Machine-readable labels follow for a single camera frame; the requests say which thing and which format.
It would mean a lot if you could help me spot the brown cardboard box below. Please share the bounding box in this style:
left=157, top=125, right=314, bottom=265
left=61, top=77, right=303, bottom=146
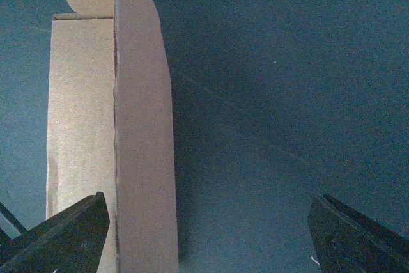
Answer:
left=46, top=0, right=179, bottom=272

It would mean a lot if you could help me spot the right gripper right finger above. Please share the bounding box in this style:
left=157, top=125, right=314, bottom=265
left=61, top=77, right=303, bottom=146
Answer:
left=307, top=194, right=408, bottom=273

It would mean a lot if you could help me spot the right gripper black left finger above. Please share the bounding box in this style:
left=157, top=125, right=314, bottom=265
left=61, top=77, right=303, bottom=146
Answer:
left=1, top=192, right=110, bottom=272

